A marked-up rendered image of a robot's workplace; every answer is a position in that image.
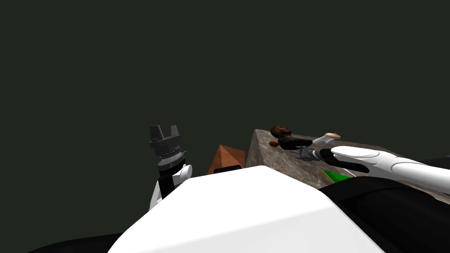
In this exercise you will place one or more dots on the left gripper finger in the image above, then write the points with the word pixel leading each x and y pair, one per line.
pixel 156 133
pixel 174 130

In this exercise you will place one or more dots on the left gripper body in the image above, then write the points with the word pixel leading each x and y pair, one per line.
pixel 166 144

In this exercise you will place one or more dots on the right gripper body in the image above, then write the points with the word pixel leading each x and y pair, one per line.
pixel 307 154

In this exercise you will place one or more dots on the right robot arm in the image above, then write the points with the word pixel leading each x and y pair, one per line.
pixel 386 163

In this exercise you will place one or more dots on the black rounded object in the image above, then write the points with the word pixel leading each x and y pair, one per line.
pixel 293 143

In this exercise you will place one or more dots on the white and pink mug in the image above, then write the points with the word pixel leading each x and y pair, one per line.
pixel 327 138

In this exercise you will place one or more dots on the grey-brown stone table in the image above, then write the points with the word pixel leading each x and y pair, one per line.
pixel 274 158

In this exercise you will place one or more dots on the dark brown lumpy bread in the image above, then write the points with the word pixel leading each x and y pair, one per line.
pixel 281 131

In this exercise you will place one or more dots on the small orange-brown fruit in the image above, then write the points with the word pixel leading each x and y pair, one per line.
pixel 273 143

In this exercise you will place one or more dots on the green book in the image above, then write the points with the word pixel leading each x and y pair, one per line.
pixel 335 176

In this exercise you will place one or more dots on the orange-brown wooden furniture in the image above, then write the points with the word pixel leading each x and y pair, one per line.
pixel 225 158

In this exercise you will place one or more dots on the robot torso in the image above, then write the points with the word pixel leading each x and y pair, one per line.
pixel 246 211

